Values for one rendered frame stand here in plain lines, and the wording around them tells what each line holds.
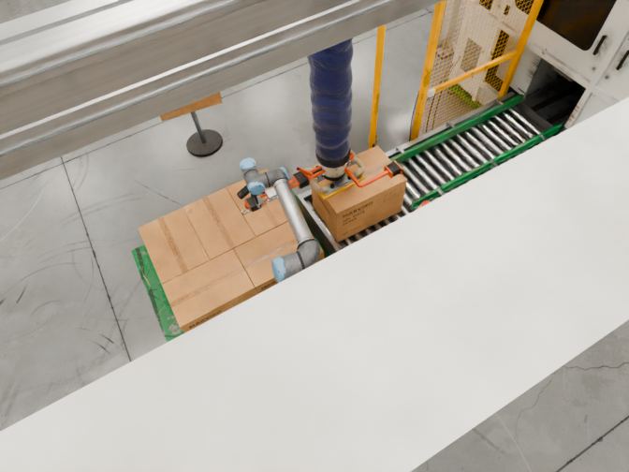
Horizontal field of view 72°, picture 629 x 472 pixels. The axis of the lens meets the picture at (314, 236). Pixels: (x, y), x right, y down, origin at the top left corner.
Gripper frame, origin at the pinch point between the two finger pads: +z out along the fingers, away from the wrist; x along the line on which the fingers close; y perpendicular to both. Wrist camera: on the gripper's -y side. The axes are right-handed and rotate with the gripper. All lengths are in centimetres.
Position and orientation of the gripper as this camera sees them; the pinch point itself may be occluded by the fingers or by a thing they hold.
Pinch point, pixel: (255, 202)
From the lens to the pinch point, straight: 279.6
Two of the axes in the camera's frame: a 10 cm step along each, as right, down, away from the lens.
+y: 8.7, -4.5, 2.2
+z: 0.5, 5.3, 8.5
